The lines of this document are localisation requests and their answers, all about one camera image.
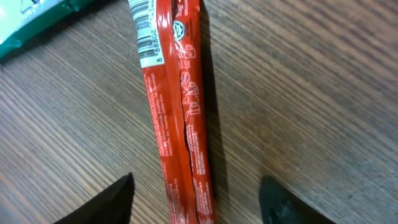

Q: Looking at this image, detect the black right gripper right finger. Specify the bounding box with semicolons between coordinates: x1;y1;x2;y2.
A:
259;176;335;224

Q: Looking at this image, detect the red stick sachet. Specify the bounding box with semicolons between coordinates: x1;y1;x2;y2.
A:
129;0;216;224

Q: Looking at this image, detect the green 3M glove package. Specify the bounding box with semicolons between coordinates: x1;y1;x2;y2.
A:
1;0;93;57

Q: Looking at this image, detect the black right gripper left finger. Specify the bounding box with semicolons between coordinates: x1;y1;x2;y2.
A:
54;172;135;224

